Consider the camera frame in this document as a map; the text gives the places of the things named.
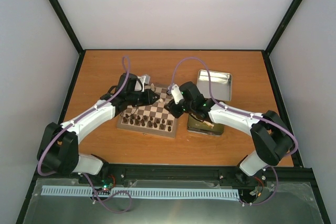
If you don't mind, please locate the black frame post left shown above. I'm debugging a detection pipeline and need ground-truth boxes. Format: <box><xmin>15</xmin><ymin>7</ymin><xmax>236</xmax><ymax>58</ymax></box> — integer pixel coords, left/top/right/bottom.
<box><xmin>48</xmin><ymin>0</ymin><xmax>84</xmax><ymax>55</ymax></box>

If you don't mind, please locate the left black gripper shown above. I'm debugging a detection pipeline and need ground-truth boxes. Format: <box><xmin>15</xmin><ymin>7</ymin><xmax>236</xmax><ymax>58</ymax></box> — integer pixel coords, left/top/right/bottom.
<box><xmin>127</xmin><ymin>89</ymin><xmax>160</xmax><ymax>107</ymax></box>

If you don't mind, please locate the wooden chess board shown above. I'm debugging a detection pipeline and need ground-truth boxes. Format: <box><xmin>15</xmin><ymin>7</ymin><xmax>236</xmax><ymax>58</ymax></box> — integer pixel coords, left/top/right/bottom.
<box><xmin>117</xmin><ymin>83</ymin><xmax>178</xmax><ymax>138</ymax></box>

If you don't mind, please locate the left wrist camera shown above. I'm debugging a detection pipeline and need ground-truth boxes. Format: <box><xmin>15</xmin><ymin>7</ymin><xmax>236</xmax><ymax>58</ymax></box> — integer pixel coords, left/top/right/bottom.
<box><xmin>139</xmin><ymin>74</ymin><xmax>150</xmax><ymax>92</ymax></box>

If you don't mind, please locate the green lit circuit board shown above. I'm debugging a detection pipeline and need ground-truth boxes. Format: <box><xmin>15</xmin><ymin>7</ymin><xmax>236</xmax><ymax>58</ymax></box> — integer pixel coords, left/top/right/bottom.
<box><xmin>101</xmin><ymin>175</ymin><xmax>116</xmax><ymax>191</ymax></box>

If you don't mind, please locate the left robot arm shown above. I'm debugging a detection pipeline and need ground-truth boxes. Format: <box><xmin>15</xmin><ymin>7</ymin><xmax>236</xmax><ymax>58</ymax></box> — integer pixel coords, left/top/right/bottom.
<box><xmin>37</xmin><ymin>73</ymin><xmax>160</xmax><ymax>184</ymax></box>

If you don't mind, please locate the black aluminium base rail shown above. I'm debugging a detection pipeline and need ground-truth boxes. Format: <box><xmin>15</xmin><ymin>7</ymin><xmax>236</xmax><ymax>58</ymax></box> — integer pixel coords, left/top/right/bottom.
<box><xmin>34</xmin><ymin>163</ymin><xmax>316</xmax><ymax>190</ymax></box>

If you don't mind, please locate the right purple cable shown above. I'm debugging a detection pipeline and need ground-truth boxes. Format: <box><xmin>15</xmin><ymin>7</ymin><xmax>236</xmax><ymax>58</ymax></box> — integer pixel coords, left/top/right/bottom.
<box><xmin>170</xmin><ymin>58</ymin><xmax>299</xmax><ymax>206</ymax></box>

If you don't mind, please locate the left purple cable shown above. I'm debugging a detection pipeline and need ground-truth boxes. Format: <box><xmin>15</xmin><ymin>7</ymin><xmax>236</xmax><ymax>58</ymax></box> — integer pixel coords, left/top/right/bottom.
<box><xmin>36</xmin><ymin>55</ymin><xmax>132</xmax><ymax>177</ymax></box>

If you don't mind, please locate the black frame post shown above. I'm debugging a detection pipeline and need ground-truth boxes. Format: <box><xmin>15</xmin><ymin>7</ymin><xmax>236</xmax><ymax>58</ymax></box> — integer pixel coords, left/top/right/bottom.
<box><xmin>265</xmin><ymin>0</ymin><xmax>303</xmax><ymax>57</ymax></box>
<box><xmin>48</xmin><ymin>0</ymin><xmax>84</xmax><ymax>55</ymax></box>

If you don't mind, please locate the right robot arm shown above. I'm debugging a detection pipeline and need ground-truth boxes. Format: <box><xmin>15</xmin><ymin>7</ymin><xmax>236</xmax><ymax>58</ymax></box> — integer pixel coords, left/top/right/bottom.
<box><xmin>165</xmin><ymin>82</ymin><xmax>297</xmax><ymax>176</ymax></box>

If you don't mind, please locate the light blue cable duct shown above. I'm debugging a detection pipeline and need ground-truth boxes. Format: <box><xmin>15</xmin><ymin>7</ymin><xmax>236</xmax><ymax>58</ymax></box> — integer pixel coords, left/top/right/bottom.
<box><xmin>40</xmin><ymin>185</ymin><xmax>239</xmax><ymax>201</ymax></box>

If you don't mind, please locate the gold tin box base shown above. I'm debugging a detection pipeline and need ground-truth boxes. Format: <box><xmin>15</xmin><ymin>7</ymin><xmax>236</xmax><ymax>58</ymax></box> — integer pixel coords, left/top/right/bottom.
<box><xmin>187</xmin><ymin>102</ymin><xmax>224</xmax><ymax>136</ymax></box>

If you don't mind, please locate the silver tin lid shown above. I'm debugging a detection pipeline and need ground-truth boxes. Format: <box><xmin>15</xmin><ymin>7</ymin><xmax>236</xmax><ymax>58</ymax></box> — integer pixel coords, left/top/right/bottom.
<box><xmin>196</xmin><ymin>69</ymin><xmax>232</xmax><ymax>102</ymax></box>

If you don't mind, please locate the white chess piece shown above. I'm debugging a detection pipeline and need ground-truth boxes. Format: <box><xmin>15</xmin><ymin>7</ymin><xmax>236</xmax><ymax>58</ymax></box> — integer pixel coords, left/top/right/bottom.
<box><xmin>203</xmin><ymin>121</ymin><xmax>214</xmax><ymax>127</ymax></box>

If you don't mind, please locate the black frame post right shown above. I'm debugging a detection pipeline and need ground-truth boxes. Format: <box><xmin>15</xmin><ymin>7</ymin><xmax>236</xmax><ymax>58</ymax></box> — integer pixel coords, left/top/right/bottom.
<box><xmin>265</xmin><ymin>0</ymin><xmax>303</xmax><ymax>57</ymax></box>

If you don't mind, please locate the purple cable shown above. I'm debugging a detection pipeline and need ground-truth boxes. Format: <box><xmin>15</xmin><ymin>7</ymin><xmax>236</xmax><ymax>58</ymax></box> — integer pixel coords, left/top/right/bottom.
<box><xmin>170</xmin><ymin>58</ymin><xmax>299</xmax><ymax>206</ymax></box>
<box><xmin>36</xmin><ymin>55</ymin><xmax>132</xmax><ymax>177</ymax></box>

